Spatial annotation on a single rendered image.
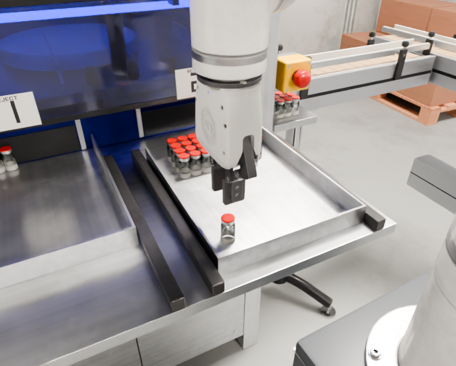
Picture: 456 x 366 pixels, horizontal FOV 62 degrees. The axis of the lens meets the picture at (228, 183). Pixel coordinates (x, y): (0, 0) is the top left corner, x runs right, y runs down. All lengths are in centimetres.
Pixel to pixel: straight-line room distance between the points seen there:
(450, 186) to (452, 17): 231
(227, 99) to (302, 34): 358
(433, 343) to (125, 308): 35
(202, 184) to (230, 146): 29
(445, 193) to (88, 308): 131
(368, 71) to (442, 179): 53
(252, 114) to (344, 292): 139
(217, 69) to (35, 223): 42
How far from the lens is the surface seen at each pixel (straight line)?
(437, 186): 159
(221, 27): 40
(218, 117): 44
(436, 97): 333
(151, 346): 126
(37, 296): 58
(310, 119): 101
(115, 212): 67
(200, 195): 69
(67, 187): 76
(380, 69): 128
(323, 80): 114
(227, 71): 41
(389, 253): 199
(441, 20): 375
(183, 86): 79
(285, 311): 163
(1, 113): 75
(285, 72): 90
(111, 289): 55
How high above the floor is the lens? 128
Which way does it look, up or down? 34 degrees down
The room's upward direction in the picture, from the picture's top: straight up
